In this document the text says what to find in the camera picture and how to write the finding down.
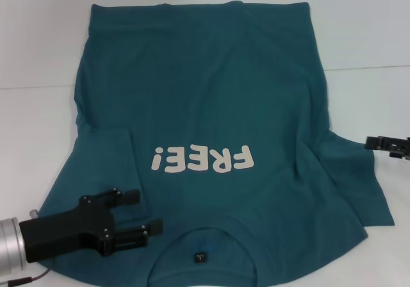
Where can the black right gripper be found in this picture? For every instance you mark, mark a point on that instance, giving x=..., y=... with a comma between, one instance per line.
x=402, y=147

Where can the teal t-shirt with FREE print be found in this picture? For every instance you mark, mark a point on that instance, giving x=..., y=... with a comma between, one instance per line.
x=198, y=91

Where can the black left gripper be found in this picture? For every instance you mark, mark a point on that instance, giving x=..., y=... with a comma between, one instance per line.
x=64, y=232

